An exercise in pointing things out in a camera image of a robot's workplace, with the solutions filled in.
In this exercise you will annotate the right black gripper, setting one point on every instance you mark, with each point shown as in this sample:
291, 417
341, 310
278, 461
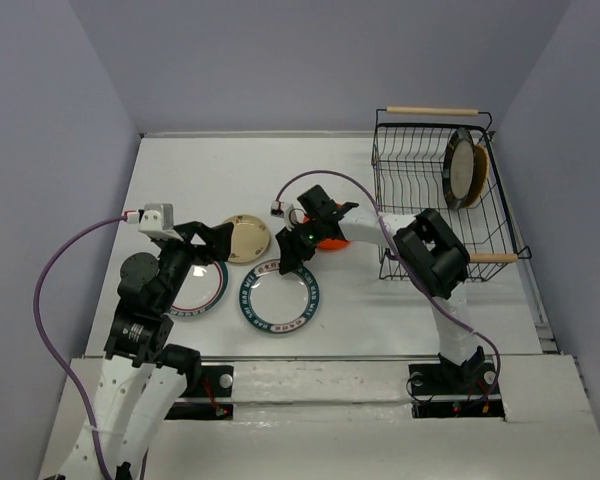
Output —
292, 252

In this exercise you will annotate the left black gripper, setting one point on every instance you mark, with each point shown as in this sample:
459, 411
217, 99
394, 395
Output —
217, 237

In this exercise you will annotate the white plate teal red rim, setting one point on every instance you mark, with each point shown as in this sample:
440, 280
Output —
201, 291

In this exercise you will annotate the teal rim Hao Wei plate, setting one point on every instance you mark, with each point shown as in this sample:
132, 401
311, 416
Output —
278, 304

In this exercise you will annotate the black rimmed beige plate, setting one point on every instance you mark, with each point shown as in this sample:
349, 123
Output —
458, 168

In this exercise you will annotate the woven bamboo round plate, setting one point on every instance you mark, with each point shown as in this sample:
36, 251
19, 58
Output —
480, 175

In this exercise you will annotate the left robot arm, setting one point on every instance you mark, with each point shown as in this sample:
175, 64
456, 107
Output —
142, 374

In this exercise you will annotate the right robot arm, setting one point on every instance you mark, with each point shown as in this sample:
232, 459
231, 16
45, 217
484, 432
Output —
431, 253

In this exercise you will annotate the orange plate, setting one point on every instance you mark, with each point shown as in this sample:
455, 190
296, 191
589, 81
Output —
332, 244

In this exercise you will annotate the small cream floral plate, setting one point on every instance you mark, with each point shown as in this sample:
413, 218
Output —
250, 238

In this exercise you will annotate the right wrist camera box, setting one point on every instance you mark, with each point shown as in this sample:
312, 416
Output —
286, 211

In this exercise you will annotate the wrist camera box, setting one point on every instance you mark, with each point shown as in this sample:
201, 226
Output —
157, 221
286, 211

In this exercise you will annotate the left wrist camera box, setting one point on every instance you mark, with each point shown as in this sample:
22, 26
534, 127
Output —
157, 221

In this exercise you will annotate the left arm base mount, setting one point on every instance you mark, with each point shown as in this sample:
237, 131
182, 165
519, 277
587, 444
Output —
210, 399

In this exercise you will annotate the black wire dish rack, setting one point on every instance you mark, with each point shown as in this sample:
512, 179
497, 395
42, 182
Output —
408, 165

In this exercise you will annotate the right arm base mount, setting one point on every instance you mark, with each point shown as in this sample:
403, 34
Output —
433, 397

